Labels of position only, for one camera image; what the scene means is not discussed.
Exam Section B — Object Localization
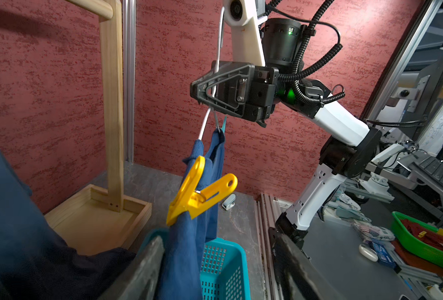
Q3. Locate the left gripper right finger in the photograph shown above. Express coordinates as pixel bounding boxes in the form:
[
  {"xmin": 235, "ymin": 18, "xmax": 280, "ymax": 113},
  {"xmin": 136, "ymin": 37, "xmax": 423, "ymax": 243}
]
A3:
[{"xmin": 268, "ymin": 227, "xmax": 345, "ymax": 300}]

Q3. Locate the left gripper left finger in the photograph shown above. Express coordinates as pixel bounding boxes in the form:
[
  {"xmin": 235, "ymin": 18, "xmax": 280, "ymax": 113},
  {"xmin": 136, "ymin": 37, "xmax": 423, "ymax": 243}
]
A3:
[{"xmin": 99, "ymin": 236, "xmax": 165, "ymax": 300}]

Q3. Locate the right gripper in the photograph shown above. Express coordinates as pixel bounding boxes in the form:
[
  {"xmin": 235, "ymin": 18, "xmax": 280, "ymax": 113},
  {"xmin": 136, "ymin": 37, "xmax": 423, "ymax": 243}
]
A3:
[{"xmin": 190, "ymin": 61, "xmax": 279, "ymax": 122}]

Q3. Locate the navy blue t-shirt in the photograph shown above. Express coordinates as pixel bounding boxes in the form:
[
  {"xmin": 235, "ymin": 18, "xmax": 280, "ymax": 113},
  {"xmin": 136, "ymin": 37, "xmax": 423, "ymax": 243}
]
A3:
[{"xmin": 154, "ymin": 129, "xmax": 225, "ymax": 300}]

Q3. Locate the teal clothespin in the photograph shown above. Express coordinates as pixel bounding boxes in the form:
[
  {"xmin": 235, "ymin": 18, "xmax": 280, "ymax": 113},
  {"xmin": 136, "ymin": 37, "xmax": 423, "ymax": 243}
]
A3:
[{"xmin": 213, "ymin": 111, "xmax": 227, "ymax": 133}]

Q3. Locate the white wire hanger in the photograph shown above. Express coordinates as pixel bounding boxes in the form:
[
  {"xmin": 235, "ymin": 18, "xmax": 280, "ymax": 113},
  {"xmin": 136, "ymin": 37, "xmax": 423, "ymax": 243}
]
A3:
[{"xmin": 198, "ymin": 6, "xmax": 226, "ymax": 141}]

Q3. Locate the yellow clothespin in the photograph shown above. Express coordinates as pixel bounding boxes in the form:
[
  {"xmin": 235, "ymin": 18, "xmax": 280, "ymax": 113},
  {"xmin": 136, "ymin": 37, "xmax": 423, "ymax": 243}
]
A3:
[{"xmin": 166, "ymin": 156, "xmax": 238, "ymax": 226}]

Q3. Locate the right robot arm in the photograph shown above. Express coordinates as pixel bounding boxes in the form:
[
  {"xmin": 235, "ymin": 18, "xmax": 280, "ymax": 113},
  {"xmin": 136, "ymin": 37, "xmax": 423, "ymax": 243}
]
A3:
[{"xmin": 190, "ymin": 18, "xmax": 381, "ymax": 246}]

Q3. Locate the teal plastic basket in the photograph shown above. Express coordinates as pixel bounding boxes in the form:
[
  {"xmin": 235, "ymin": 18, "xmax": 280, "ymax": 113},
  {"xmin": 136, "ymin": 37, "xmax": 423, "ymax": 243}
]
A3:
[{"xmin": 138, "ymin": 222, "xmax": 251, "ymax": 300}]

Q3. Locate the wooden clothes rack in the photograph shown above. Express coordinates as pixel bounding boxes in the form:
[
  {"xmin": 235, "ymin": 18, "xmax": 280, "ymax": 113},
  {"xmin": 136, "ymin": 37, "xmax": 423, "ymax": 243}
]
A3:
[{"xmin": 45, "ymin": 1, "xmax": 152, "ymax": 256}]

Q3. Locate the grey clothespin on table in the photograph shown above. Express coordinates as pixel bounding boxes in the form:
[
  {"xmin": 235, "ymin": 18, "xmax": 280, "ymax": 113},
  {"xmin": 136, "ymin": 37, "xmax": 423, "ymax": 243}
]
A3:
[{"xmin": 221, "ymin": 194, "xmax": 236, "ymax": 211}]

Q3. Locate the grey-blue t-shirt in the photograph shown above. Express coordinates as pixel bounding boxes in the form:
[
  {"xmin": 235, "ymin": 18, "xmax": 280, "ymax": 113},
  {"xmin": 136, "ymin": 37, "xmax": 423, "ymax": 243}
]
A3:
[{"xmin": 0, "ymin": 151, "xmax": 135, "ymax": 300}]

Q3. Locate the right corner aluminium profile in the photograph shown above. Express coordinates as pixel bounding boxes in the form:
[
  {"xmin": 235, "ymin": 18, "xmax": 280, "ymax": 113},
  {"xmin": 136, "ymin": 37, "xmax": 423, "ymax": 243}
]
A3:
[{"xmin": 122, "ymin": 0, "xmax": 137, "ymax": 163}]

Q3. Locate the green plastic bin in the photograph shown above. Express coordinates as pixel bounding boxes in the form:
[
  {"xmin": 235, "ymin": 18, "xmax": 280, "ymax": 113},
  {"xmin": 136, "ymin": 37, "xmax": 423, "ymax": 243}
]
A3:
[{"xmin": 391, "ymin": 211, "xmax": 443, "ymax": 268}]

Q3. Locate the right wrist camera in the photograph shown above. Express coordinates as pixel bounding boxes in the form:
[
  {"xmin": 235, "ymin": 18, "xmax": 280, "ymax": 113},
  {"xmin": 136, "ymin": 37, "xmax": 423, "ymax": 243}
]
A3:
[{"xmin": 223, "ymin": 0, "xmax": 268, "ymax": 66}]

